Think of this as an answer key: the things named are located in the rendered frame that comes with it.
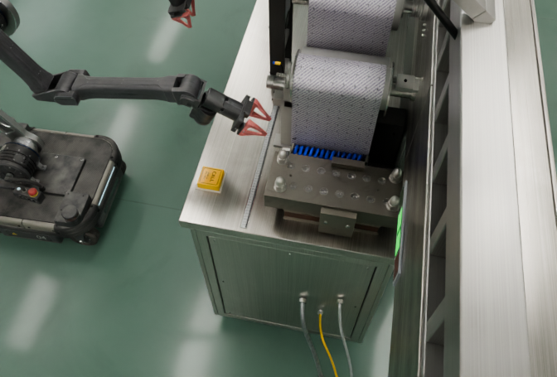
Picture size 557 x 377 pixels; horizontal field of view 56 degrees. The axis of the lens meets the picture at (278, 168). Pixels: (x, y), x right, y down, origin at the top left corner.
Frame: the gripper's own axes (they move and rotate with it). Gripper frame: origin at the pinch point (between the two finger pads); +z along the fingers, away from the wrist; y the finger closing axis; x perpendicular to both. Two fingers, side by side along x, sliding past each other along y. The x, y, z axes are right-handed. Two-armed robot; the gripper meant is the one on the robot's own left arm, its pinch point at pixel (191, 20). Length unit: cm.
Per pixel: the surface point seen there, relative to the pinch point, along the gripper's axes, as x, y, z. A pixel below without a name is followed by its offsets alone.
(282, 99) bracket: -42, -42, 0
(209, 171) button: -15, -58, 12
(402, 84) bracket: -77, -45, -4
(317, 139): -51, -50, 10
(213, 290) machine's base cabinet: 3, -80, 62
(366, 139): -65, -51, 11
